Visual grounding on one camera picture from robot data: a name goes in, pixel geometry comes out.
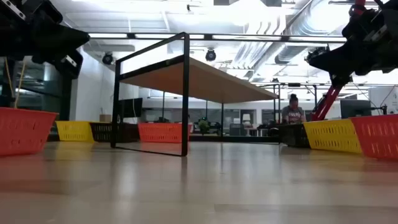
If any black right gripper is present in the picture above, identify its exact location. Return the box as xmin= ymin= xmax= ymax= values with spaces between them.
xmin=307 ymin=6 xmax=398 ymax=88

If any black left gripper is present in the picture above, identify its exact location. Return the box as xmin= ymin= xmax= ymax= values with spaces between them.
xmin=0 ymin=0 xmax=91 ymax=79

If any yellow plastic basket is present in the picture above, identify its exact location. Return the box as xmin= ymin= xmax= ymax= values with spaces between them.
xmin=55 ymin=120 xmax=95 ymax=143
xmin=303 ymin=118 xmax=364 ymax=154

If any red plastic basket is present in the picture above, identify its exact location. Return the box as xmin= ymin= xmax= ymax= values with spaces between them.
xmin=0 ymin=107 xmax=59 ymax=157
xmin=137 ymin=122 xmax=193 ymax=144
xmin=350 ymin=113 xmax=398 ymax=162

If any black plastic basket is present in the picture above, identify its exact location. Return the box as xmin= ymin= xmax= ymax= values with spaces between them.
xmin=90 ymin=122 xmax=141 ymax=143
xmin=277 ymin=123 xmax=311 ymax=148

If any black ceiling spotlight cluster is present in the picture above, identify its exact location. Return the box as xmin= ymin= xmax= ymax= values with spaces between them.
xmin=306 ymin=45 xmax=331 ymax=60

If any red desk lamp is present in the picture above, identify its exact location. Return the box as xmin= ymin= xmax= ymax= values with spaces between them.
xmin=310 ymin=0 xmax=367 ymax=122

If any black computer monitor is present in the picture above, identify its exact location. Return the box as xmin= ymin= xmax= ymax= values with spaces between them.
xmin=340 ymin=99 xmax=373 ymax=119

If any person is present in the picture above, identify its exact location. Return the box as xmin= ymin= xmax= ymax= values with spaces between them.
xmin=280 ymin=93 xmax=308 ymax=125

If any green potted plant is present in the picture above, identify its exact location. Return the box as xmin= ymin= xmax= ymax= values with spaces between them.
xmin=198 ymin=119 xmax=210 ymax=135

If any yellow hanging cable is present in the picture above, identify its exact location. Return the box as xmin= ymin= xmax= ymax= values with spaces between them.
xmin=4 ymin=57 xmax=26 ymax=109

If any black wall screen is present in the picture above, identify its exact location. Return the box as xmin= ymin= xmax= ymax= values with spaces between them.
xmin=117 ymin=97 xmax=144 ymax=119

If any black rig frame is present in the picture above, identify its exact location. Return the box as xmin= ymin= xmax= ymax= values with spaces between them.
xmin=189 ymin=134 xmax=280 ymax=144

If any wooden shelf black metal frame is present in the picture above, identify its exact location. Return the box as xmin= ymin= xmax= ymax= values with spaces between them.
xmin=110 ymin=32 xmax=279 ymax=157

